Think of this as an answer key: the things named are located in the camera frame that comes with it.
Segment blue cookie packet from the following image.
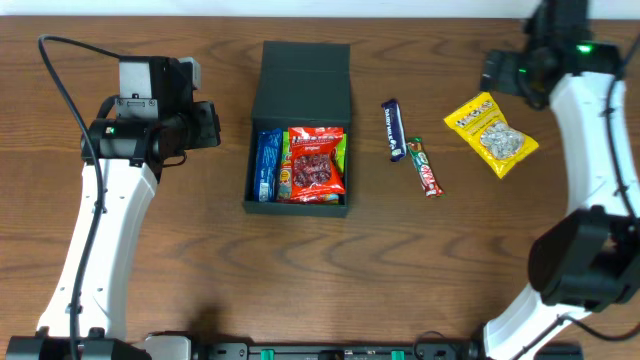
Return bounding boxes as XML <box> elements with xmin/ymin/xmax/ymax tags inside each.
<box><xmin>253</xmin><ymin>128</ymin><xmax>283</xmax><ymax>202</ymax></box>

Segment yellow sunflower seed bag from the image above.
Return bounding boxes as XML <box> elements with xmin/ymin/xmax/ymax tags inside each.
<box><xmin>444</xmin><ymin>92</ymin><xmax>539</xmax><ymax>179</ymax></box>

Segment Haribo gummy bag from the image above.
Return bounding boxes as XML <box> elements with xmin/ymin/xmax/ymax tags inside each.
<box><xmin>276</xmin><ymin>129</ymin><xmax>347</xmax><ymax>205</ymax></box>

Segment dark green gift box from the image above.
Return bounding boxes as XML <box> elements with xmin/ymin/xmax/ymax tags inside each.
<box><xmin>243</xmin><ymin>41</ymin><xmax>352</xmax><ymax>218</ymax></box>

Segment red dried fruit bag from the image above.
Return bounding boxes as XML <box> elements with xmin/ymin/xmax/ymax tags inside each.
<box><xmin>289</xmin><ymin>127</ymin><xmax>346</xmax><ymax>202</ymax></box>

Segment purple Dairy Milk bar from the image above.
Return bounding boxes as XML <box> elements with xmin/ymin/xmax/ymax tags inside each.
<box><xmin>381</xmin><ymin>99</ymin><xmax>407</xmax><ymax>162</ymax></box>

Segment red KitKat bar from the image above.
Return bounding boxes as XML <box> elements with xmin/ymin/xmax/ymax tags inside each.
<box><xmin>407</xmin><ymin>137</ymin><xmax>445</xmax><ymax>198</ymax></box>

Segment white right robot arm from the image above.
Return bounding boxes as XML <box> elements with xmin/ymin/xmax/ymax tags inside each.
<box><xmin>470</xmin><ymin>0</ymin><xmax>639</xmax><ymax>359</ymax></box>

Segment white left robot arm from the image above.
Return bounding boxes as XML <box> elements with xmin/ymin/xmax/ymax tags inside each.
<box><xmin>6</xmin><ymin>56</ymin><xmax>220</xmax><ymax>359</ymax></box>

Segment black mounting rail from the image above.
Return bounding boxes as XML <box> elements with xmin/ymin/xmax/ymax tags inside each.
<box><xmin>136</xmin><ymin>333</ymin><xmax>484</xmax><ymax>360</ymax></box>

